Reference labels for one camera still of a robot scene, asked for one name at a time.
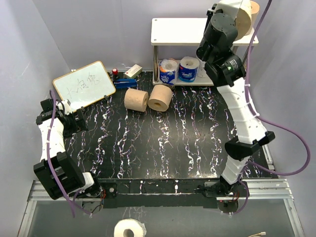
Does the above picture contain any blue Tempo roll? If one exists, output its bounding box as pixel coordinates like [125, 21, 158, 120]
[178, 56, 199, 82]

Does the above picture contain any brown roll front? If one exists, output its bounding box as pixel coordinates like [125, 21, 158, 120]
[247, 0, 260, 35]
[235, 0, 252, 41]

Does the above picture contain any brown roll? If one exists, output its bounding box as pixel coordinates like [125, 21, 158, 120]
[148, 84, 172, 112]
[124, 88, 149, 112]
[235, 0, 252, 41]
[247, 0, 260, 35]

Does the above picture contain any light blue roll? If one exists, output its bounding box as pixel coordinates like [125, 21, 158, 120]
[158, 58, 178, 85]

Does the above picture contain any white patterned paper roll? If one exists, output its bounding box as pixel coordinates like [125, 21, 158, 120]
[197, 60, 207, 78]

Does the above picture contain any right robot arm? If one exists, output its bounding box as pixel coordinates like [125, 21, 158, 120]
[197, 10, 275, 196]

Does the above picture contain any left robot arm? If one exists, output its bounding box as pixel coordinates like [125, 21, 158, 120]
[34, 99, 102, 200]

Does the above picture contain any white two-tier shelf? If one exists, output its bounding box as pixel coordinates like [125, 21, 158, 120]
[151, 18, 254, 86]

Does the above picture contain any blue stapler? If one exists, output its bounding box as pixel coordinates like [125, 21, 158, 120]
[114, 79, 137, 89]

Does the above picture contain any red emergency stop button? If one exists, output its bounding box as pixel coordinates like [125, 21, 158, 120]
[112, 68, 119, 76]

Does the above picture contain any white green small box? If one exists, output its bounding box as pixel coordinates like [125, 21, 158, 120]
[123, 64, 143, 79]

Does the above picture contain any white roll on floor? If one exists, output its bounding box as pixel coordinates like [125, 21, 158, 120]
[114, 219, 147, 237]

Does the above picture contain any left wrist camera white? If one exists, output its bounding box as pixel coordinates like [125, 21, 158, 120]
[56, 99, 72, 116]

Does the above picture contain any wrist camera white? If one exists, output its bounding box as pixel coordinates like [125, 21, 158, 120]
[56, 99, 72, 116]
[214, 0, 242, 20]

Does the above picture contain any small whiteboard wooden frame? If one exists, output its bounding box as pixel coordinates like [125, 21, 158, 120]
[53, 61, 116, 111]

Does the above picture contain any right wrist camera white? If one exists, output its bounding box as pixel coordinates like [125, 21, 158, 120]
[214, 0, 242, 20]

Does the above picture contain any aluminium rail frame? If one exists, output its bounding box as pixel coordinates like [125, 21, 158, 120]
[18, 69, 306, 237]

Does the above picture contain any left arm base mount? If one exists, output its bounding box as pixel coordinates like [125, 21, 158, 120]
[81, 177, 118, 205]

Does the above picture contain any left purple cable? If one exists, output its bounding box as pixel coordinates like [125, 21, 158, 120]
[46, 89, 93, 218]

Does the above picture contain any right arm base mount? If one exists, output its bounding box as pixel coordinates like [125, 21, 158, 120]
[194, 181, 250, 201]

